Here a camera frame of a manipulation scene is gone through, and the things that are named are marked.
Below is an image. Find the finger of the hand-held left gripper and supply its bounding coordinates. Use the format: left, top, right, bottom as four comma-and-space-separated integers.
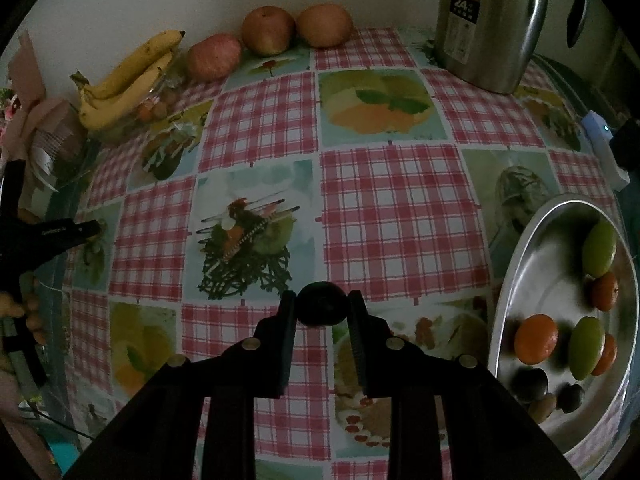
30, 220, 102, 261

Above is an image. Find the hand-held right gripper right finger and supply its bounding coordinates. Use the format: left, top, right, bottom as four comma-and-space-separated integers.
347, 290, 583, 480

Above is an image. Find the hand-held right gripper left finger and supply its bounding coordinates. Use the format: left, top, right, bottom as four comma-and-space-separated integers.
60, 290, 298, 480

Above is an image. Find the dark plum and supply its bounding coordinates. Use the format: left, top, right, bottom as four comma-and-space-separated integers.
557, 384, 586, 413
296, 281, 349, 327
511, 367, 549, 404

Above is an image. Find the orange mandarin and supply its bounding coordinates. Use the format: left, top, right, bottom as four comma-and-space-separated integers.
592, 332, 618, 377
586, 271, 620, 312
514, 314, 559, 366

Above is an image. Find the round stainless steel plate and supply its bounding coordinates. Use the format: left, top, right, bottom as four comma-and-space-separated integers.
487, 192, 640, 456

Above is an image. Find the large green jujube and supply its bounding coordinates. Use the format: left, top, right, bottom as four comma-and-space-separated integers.
567, 316, 606, 381

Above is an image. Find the small green jujube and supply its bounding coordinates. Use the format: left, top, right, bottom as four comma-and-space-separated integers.
581, 220, 618, 278

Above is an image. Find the person's left forearm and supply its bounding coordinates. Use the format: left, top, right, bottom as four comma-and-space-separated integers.
0, 372, 56, 480

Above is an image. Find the person's left hand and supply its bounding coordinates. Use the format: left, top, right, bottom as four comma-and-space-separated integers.
0, 274, 42, 346

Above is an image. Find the pink wrapped flower bouquet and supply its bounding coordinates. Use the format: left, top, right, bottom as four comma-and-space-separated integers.
0, 30, 88, 191

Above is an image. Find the red apple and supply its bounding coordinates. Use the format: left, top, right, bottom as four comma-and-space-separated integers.
186, 33, 243, 81
241, 6, 296, 57
296, 3, 354, 49

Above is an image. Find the white power strip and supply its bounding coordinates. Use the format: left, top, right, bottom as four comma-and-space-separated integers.
580, 110, 632, 192

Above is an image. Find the stainless steel thermos jug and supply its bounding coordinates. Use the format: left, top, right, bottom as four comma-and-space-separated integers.
432, 0, 591, 95

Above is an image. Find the black charger plug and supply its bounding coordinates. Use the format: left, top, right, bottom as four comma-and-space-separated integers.
611, 119, 640, 171

